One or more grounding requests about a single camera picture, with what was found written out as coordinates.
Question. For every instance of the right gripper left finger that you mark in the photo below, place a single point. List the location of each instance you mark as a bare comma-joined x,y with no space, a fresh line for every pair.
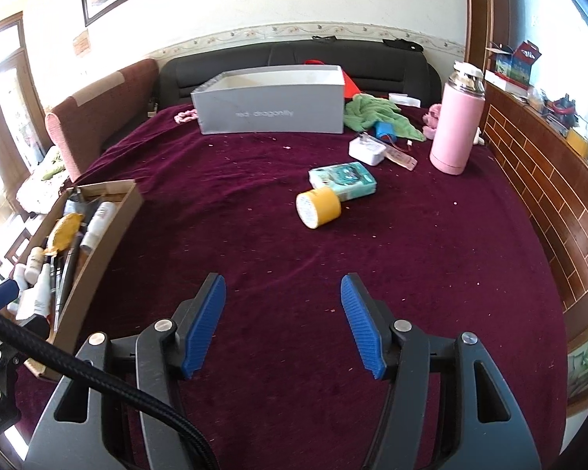
81,428

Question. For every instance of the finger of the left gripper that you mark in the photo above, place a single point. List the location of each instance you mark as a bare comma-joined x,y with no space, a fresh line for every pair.
9,291

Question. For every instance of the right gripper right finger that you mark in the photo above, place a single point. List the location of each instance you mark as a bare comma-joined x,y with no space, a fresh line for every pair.
479,422

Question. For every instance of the white spray bottle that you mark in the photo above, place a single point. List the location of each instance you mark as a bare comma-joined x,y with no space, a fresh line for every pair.
37,300

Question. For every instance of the white bottle red label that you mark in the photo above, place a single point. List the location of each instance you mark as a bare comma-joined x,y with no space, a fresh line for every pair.
34,265

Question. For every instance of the yellow padded envelope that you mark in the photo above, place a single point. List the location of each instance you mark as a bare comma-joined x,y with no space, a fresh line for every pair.
63,233

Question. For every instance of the black marker purple cap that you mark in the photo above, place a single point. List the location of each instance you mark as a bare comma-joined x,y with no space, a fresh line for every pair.
68,275

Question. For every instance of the white bottle small label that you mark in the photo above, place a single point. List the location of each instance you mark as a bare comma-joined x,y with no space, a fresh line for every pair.
97,226

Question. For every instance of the white lotion bottle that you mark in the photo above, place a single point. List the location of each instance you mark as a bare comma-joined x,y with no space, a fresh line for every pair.
18,276

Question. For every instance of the cardboard tray box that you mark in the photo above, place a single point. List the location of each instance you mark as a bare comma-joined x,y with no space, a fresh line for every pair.
90,267

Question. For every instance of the maroon headboard cushion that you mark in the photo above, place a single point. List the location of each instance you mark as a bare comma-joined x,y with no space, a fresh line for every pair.
82,123

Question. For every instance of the teal tissue pack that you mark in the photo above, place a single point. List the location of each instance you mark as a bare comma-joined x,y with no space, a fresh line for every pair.
347,180

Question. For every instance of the pink label strip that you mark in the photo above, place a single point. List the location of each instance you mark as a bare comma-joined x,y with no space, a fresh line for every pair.
401,159

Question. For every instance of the pink thermos flask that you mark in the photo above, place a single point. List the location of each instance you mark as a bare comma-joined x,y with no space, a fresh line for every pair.
462,106

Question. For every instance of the white charger on bed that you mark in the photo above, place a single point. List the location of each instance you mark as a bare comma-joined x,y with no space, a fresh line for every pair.
367,150

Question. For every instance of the blue small object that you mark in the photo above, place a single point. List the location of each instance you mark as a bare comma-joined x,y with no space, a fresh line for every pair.
384,131

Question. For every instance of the pink cloth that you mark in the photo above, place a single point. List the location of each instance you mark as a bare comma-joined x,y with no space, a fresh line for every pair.
431,121

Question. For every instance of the green cloth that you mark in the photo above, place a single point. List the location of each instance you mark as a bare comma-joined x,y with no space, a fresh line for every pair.
363,111

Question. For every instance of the red bag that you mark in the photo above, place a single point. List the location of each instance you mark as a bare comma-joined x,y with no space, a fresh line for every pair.
350,87

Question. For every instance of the grey shoe box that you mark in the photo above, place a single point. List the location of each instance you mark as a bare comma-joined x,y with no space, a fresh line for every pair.
274,99

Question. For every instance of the books on sill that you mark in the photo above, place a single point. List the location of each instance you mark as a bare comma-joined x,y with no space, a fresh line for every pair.
514,65

